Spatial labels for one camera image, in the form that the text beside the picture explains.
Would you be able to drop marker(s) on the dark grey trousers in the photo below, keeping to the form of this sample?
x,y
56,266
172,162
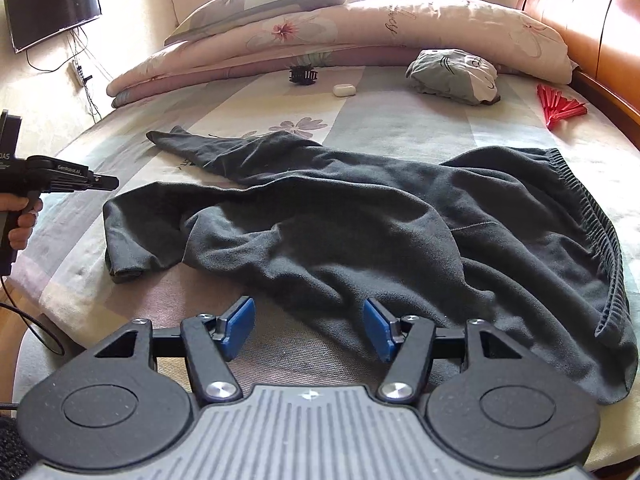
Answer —
x,y
506,234

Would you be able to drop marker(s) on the bundled grey white cloth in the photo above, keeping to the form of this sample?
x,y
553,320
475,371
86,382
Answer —
x,y
456,75

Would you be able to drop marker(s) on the red folding fan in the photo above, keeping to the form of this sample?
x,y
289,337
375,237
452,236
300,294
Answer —
x,y
557,107

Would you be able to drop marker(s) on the white earbuds case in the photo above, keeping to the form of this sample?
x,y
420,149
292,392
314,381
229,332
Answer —
x,y
344,90

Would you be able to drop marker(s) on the person left hand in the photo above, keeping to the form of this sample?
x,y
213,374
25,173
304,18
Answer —
x,y
19,236

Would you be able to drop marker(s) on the white wall power strip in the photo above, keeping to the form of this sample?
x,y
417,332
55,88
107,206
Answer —
x,y
78,74

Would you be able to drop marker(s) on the black hair claw clip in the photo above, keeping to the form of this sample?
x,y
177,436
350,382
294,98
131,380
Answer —
x,y
303,75

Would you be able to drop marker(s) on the folded floral pink quilt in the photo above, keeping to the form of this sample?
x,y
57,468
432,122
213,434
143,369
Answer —
x,y
496,33

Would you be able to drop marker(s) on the wooden orange headboard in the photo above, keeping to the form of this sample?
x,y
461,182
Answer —
x,y
602,37

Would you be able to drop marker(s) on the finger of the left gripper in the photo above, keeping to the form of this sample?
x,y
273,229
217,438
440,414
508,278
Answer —
x,y
51,175

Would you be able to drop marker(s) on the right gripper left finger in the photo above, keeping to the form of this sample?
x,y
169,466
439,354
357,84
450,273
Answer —
x,y
211,342

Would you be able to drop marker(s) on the grey floral pillow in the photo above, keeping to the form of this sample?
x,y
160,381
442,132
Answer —
x,y
218,16

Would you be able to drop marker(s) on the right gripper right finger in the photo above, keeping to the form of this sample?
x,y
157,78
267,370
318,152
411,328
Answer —
x,y
406,345

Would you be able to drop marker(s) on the wall mounted black television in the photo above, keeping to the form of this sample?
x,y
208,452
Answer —
x,y
33,21

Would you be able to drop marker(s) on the striped pastel bed sheet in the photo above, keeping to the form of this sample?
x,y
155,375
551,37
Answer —
x,y
308,412

